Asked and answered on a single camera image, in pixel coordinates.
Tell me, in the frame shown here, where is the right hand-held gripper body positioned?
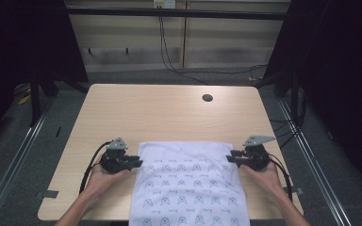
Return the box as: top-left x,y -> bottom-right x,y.
241,135 -> 277,172

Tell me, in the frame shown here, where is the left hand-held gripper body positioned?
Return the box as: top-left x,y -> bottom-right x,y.
98,137 -> 134,174

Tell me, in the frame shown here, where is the white printed towel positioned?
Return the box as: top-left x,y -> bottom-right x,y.
128,140 -> 252,226

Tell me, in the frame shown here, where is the person's right hand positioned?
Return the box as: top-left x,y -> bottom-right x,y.
239,161 -> 287,198

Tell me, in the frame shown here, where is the person's left hand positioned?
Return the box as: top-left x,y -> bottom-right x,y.
86,162 -> 132,198

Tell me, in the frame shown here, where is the grey tape strip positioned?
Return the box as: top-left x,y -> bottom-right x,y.
283,186 -> 305,196
33,189 -> 59,201

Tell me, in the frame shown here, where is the black metal stand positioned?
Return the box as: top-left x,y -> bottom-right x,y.
254,71 -> 304,126
27,71 -> 60,128

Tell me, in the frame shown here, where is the yellow object on floor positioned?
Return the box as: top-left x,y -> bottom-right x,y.
17,93 -> 32,106

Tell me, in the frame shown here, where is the dark curtain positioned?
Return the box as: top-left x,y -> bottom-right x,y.
0,0 -> 90,154
263,0 -> 362,192

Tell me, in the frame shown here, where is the black horizontal crossbar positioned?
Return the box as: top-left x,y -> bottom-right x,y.
65,7 -> 292,22

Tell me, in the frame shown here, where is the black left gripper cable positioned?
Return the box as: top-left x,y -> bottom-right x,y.
78,140 -> 113,195

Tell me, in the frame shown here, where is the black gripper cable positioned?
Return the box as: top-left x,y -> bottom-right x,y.
78,140 -> 113,195
268,153 -> 294,202

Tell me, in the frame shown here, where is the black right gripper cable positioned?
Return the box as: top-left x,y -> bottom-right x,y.
268,153 -> 294,202

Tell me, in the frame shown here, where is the bundle of black floor cables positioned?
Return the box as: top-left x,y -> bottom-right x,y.
269,115 -> 306,149

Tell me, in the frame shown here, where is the metal floor rail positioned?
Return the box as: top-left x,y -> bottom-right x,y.
277,99 -> 354,226
0,96 -> 57,226

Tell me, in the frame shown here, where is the black cable along floor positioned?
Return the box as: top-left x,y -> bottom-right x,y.
175,63 -> 269,76

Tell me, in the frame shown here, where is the black hanging wall cable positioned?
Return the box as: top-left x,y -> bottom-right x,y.
157,15 -> 210,86

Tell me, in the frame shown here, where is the white wall power outlet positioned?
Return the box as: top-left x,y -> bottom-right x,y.
153,0 -> 177,9

